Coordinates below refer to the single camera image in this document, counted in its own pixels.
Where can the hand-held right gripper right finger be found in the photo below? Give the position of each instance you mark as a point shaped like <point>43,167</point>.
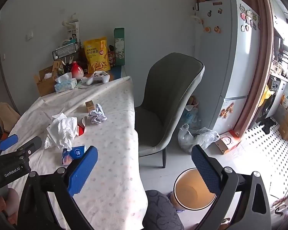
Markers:
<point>206,172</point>

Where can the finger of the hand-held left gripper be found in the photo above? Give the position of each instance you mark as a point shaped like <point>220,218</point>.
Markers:
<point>8,141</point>
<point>30,147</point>

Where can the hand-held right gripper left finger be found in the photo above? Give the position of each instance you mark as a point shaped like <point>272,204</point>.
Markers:
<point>82,170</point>

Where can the blue tissue packet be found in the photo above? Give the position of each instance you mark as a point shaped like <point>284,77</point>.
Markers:
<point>74,153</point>

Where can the round beige trash bin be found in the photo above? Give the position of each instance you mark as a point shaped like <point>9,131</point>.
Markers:
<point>192,191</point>

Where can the white tissue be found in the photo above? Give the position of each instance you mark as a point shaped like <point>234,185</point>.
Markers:
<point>61,130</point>

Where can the red and white carton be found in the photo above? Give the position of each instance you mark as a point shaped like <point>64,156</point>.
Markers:
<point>81,128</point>

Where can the beige chair back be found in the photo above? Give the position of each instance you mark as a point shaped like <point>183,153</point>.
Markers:
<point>6,115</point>

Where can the clear plastic bag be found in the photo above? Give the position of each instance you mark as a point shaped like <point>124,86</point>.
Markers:
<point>201,139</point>

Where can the orange and white box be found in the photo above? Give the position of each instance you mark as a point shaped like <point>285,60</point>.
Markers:
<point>226,141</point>

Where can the bag of plastic bottles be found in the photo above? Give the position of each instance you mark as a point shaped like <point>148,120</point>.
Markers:
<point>190,118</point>

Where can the crumpled printed paper ball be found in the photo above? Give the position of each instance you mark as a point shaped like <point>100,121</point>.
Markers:
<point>97,113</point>

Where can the person's patterned trouser leg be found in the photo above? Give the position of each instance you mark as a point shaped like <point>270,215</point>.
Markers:
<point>160,210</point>

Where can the open cardboard box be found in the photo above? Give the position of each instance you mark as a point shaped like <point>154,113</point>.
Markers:
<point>44,85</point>

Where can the small cardboard box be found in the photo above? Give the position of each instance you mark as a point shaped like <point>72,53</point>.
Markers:
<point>88,105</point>

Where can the orange figure fridge magnets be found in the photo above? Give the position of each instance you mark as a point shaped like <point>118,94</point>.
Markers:
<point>226,110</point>

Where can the bag of food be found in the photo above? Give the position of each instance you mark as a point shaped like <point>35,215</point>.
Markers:
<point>193,101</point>

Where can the blue and white tissue box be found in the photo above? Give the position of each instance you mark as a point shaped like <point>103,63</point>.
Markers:
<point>64,83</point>

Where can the black clothing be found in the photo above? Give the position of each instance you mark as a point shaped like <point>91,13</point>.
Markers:
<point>268,123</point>

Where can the dark utensil holder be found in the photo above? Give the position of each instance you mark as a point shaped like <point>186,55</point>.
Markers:
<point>68,66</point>

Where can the red and white vase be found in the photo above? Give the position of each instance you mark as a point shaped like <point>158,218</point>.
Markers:
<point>76,70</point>

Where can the grey upholstered chair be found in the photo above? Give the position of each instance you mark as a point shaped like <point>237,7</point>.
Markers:
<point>168,88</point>

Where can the white game controller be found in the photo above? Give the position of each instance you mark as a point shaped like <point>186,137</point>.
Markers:
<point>98,77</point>

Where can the yellow cloth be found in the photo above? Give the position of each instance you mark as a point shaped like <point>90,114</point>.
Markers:
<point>266,93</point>

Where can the yellow snack bag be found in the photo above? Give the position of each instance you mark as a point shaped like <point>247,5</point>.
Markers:
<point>97,54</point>

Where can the red snack packet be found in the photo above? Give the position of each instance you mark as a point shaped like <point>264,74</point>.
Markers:
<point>112,57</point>

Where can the white refrigerator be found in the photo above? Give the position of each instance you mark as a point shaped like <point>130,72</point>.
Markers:
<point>225,52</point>

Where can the white tall carton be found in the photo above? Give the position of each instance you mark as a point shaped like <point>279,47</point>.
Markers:
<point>74,32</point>

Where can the green tall box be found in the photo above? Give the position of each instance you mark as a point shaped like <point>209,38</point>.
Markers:
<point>120,45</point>

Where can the kitchen shelf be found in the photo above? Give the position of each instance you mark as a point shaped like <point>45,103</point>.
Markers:
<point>280,60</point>

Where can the group of fridge magnets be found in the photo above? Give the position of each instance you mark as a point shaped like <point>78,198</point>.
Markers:
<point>248,19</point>

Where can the pink door frame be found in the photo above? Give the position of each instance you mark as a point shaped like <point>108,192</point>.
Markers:
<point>262,52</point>

